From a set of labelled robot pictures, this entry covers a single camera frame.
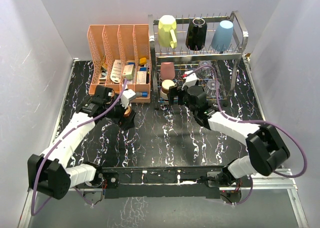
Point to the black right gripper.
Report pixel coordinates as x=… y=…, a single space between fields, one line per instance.
x=173 y=91

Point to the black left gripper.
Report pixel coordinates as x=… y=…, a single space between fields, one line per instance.
x=125 y=123

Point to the small orange mug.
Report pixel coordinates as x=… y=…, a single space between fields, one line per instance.
x=127 y=112

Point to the stainless steel cup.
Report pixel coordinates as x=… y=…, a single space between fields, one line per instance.
x=165 y=86

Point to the pink plastic cup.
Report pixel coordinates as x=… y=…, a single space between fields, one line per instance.
x=167 y=71

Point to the clear ribbed glass cup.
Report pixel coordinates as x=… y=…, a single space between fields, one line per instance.
x=204 y=73

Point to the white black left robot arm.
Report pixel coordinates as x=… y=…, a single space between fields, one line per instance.
x=48 y=173

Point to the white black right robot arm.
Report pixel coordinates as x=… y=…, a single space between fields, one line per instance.
x=266 y=149

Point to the stainless steel dish rack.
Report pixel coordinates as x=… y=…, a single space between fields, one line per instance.
x=183 y=58

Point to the blue grey cylinder battery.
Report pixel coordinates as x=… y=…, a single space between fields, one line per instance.
x=141 y=94

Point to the white red printed box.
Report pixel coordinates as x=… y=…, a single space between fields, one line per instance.
x=141 y=77

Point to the yellow black small object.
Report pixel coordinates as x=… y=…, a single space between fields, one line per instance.
x=142 y=61

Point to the white barcode label card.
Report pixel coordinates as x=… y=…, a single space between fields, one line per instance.
x=116 y=71

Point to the white green small box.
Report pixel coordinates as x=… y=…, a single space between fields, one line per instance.
x=128 y=71

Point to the black glossy cup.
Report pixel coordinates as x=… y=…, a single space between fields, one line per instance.
x=196 y=34

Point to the yellow faceted mug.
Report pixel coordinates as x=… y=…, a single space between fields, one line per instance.
x=167 y=31

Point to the light blue cup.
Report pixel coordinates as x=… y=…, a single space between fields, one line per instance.
x=222 y=36

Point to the orange plastic file organizer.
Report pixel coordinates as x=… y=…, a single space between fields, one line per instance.
x=119 y=52

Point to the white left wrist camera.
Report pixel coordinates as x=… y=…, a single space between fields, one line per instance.
x=126 y=97

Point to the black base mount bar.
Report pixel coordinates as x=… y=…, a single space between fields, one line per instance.
x=178 y=181

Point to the aluminium frame rail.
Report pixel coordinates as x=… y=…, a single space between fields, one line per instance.
x=272 y=202

